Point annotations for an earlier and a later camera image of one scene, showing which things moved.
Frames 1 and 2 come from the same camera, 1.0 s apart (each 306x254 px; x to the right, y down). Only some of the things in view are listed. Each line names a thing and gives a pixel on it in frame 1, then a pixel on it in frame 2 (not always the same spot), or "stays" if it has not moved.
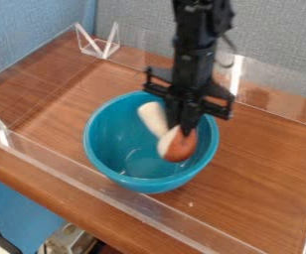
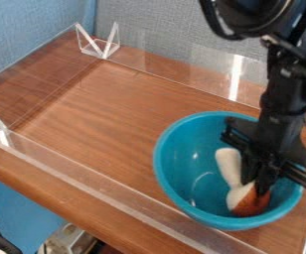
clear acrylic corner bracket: [97, 48] stays
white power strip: [69, 240] stays
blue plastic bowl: [122, 146] → [195, 180]
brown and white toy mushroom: [176, 147] → [244, 200]
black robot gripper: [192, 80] → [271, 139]
